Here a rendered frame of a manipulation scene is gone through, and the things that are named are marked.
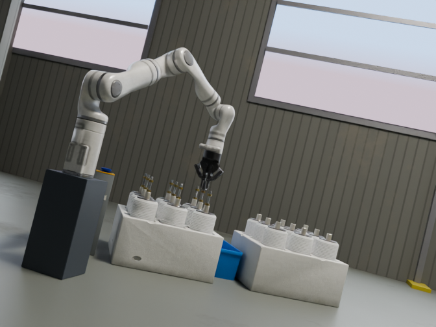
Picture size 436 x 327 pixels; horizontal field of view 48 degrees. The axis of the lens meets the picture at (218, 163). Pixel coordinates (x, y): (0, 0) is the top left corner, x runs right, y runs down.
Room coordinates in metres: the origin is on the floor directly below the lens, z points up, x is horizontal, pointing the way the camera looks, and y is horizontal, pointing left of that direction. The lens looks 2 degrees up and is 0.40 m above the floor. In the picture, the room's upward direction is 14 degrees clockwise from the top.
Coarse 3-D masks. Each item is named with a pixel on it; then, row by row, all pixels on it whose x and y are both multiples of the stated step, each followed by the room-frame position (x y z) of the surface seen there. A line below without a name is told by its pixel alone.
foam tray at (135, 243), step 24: (120, 216) 1.91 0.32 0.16; (120, 240) 1.80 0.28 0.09; (144, 240) 1.82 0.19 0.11; (168, 240) 1.84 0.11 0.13; (192, 240) 1.86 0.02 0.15; (216, 240) 1.88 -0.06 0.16; (120, 264) 1.80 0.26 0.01; (144, 264) 1.82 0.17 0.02; (168, 264) 1.84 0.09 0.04; (192, 264) 1.87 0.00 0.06; (216, 264) 1.89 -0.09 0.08
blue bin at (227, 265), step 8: (224, 248) 2.27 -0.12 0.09; (232, 248) 2.17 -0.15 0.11; (224, 256) 2.03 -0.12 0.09; (232, 256) 2.04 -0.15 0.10; (240, 256) 2.05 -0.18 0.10; (224, 264) 2.03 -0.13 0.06; (232, 264) 2.04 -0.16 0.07; (216, 272) 2.03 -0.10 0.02; (224, 272) 2.04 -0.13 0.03; (232, 272) 2.04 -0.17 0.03
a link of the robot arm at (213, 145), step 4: (208, 140) 2.04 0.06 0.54; (212, 140) 2.03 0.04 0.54; (216, 140) 2.02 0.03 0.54; (200, 144) 2.00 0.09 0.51; (204, 144) 2.00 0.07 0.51; (208, 144) 2.03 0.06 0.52; (212, 144) 2.02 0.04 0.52; (216, 144) 2.02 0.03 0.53; (220, 144) 2.03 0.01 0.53; (200, 148) 2.00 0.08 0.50; (204, 148) 1.99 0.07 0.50; (208, 148) 1.99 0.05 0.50; (212, 148) 1.98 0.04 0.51; (216, 148) 1.98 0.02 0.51; (220, 148) 2.03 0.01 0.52; (216, 152) 2.03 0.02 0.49; (220, 152) 2.04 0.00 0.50
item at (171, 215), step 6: (168, 210) 1.87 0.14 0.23; (174, 210) 1.87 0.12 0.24; (180, 210) 1.87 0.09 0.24; (186, 210) 1.90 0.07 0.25; (162, 216) 1.89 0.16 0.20; (168, 216) 1.87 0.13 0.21; (174, 216) 1.87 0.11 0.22; (180, 216) 1.88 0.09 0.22; (162, 222) 1.88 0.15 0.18; (168, 222) 1.87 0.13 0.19; (174, 222) 1.87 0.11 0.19; (180, 222) 1.88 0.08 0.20
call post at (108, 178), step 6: (96, 174) 1.85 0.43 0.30; (102, 174) 1.85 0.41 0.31; (108, 174) 1.86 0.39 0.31; (108, 180) 1.86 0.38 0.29; (108, 186) 1.86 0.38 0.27; (108, 192) 1.86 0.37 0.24; (108, 198) 1.86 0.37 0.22; (102, 210) 1.86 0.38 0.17; (102, 216) 1.86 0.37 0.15; (102, 222) 1.86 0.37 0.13; (96, 228) 1.86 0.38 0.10; (96, 234) 1.86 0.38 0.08; (96, 240) 1.86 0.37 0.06; (96, 246) 1.86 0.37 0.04; (90, 252) 1.86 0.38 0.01
